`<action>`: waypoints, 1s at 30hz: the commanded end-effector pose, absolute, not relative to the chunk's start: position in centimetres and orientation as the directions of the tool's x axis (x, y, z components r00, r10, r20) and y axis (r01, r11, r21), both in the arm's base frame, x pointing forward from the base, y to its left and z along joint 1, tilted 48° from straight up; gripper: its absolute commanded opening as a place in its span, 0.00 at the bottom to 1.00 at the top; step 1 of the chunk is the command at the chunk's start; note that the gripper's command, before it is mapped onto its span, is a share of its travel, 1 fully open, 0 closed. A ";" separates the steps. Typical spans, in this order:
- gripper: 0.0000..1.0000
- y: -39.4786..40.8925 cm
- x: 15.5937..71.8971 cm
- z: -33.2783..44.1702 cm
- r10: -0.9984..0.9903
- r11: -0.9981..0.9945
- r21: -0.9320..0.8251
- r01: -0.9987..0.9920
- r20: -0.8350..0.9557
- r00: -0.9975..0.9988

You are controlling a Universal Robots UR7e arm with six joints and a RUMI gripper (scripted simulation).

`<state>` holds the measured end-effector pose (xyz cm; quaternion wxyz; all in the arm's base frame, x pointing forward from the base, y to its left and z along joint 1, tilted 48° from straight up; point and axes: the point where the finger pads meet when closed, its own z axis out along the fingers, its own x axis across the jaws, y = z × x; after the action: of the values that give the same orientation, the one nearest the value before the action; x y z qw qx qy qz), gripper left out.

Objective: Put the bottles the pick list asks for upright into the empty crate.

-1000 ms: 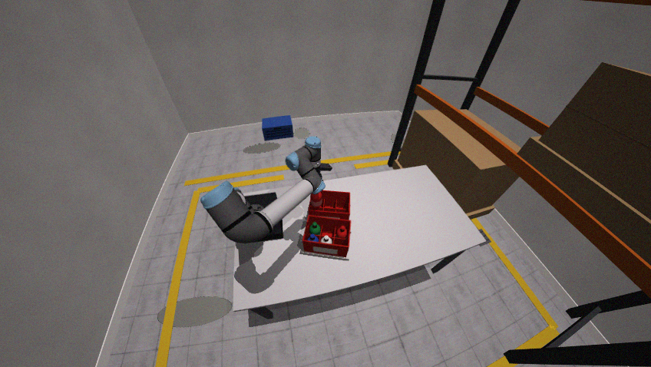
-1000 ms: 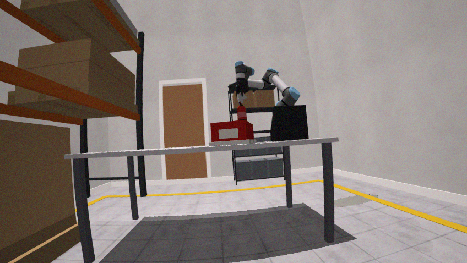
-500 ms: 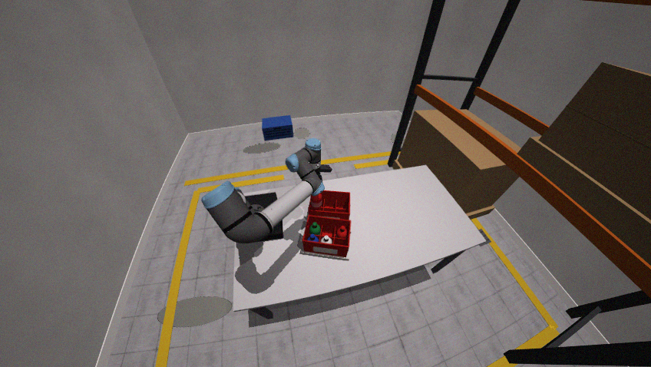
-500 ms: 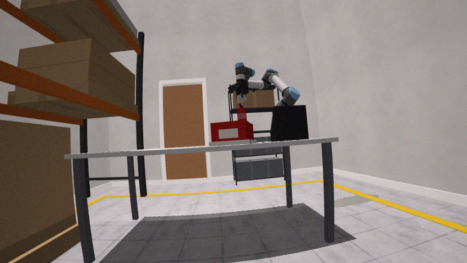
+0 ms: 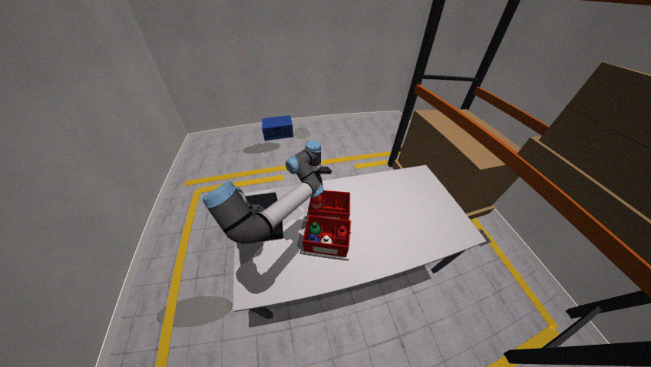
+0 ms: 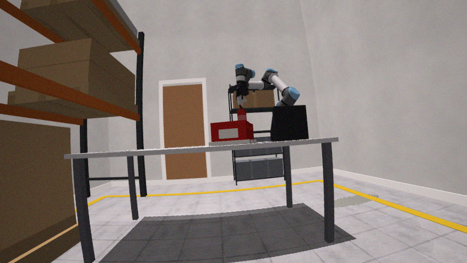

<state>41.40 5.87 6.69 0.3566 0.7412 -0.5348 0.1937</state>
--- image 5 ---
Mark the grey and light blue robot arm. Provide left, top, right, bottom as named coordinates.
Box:
left=203, top=141, right=332, bottom=243

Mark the green bottle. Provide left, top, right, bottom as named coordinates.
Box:
left=309, top=222, right=321, bottom=235

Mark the red crate with dividers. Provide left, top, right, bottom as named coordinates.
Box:
left=309, top=190, right=350, bottom=220
left=302, top=216, right=351, bottom=257

